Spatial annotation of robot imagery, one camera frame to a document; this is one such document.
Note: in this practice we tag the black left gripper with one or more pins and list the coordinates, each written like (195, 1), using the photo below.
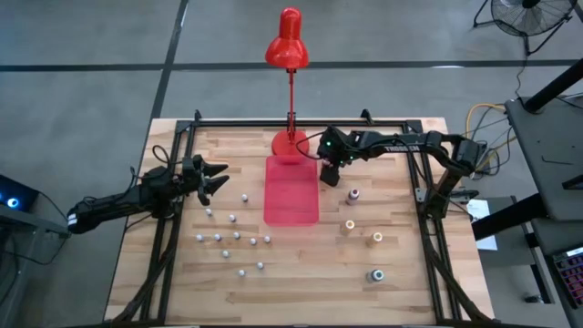
(193, 175)

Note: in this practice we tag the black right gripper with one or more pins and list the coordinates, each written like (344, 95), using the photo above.
(339, 146)

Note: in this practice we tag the large maroon bottle red cap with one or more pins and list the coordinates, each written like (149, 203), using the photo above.
(351, 196)

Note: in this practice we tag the small white-capped bottle green label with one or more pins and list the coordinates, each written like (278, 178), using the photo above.
(208, 212)

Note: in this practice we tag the large orange bottle yellow cap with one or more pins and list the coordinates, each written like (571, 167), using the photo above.
(348, 226)

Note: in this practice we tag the small white-capped bottle blue label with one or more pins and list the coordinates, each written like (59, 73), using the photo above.
(217, 237)

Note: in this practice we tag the large green bottle green cap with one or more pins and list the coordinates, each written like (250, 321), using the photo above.
(375, 275)

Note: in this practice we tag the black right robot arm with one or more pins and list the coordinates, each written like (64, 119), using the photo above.
(410, 146)

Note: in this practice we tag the pink translucent plastic bin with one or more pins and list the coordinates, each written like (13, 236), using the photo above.
(291, 196)

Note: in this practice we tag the red desk lamp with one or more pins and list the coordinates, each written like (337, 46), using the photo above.
(287, 50)

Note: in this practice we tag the white paper sheet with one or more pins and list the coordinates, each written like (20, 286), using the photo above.
(479, 209)

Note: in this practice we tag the black computer with blue light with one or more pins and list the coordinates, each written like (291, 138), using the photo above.
(13, 202)

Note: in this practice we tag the grey side table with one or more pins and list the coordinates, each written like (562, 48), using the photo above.
(546, 146)

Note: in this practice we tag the black stand pole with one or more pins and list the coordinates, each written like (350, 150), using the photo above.
(553, 86)

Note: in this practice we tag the black floor fan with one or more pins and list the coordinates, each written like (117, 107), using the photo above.
(533, 18)

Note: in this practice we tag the keyboard with coloured keys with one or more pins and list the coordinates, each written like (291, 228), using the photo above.
(571, 273)

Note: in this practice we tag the black metal table frame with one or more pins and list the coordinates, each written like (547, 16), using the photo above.
(228, 123)

